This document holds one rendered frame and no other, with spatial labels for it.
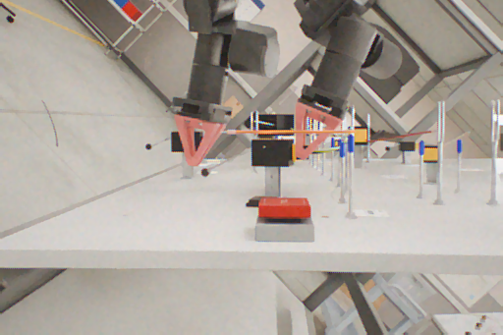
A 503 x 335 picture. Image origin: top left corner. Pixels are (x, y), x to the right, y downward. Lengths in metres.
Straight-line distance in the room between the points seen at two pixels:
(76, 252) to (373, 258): 0.26
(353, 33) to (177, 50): 7.90
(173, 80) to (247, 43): 7.81
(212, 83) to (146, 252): 0.34
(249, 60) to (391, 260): 0.37
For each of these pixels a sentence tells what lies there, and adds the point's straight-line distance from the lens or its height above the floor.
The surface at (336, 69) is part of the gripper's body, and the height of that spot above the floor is 1.25.
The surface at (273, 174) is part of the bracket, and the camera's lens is 0.71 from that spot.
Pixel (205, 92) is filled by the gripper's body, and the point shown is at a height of 1.10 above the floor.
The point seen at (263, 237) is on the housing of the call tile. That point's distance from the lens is 0.46.
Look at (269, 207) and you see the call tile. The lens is 0.46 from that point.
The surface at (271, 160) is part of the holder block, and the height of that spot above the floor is 1.10.
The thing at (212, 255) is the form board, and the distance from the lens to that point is 0.44.
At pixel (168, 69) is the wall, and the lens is 8.53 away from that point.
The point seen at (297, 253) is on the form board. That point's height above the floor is 1.08.
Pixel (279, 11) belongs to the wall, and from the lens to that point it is 8.49.
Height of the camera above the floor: 1.14
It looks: 5 degrees down
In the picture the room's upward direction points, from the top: 46 degrees clockwise
